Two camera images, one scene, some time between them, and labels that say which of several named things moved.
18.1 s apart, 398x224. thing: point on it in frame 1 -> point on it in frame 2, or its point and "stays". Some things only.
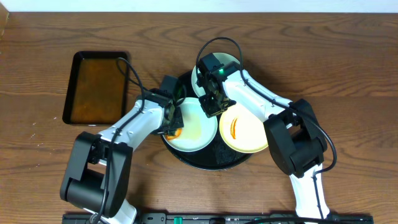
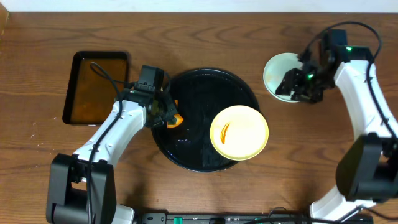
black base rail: x=224 y=218 stays
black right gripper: x=211 y=111 -> x=292 y=82
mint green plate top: x=223 y=58 -> x=274 y=73
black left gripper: x=179 y=123 -> x=170 y=111
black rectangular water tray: x=96 y=93 stays
